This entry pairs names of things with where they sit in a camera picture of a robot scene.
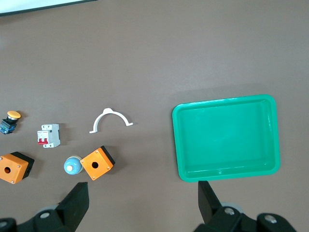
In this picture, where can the green plastic tray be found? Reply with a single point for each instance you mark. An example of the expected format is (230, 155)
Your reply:
(227, 137)

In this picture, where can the yellow mushroom push button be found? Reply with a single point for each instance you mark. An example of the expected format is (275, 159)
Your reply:
(10, 118)

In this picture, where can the small white pipe clamp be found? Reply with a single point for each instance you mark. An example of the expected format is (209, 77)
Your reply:
(96, 123)

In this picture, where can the blue dome buzzer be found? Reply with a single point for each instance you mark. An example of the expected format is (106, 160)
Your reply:
(71, 166)

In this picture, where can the orange push-button box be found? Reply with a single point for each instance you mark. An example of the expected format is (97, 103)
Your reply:
(17, 166)
(101, 166)

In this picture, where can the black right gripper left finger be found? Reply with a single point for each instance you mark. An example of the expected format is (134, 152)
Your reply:
(74, 203)

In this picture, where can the white red circuit breaker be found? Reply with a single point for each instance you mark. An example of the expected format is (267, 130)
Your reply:
(49, 135)

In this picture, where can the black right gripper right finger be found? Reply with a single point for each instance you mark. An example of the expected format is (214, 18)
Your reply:
(210, 205)

